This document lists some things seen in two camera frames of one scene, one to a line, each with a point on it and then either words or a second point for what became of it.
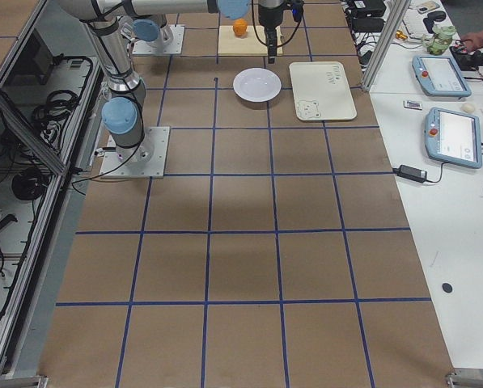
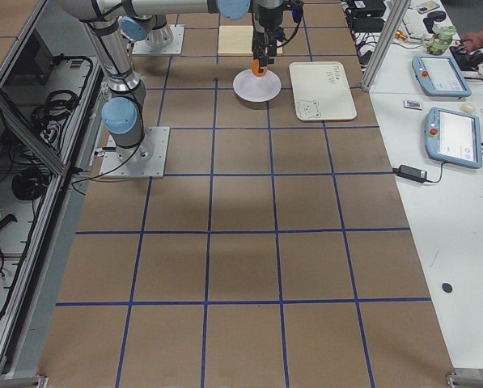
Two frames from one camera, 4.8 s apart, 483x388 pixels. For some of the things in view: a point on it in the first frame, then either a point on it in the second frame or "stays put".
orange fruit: [239, 27] to [255, 65]
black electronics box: [368, 9] stays put
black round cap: [447, 288] stays put
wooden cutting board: [254, 44] stays put
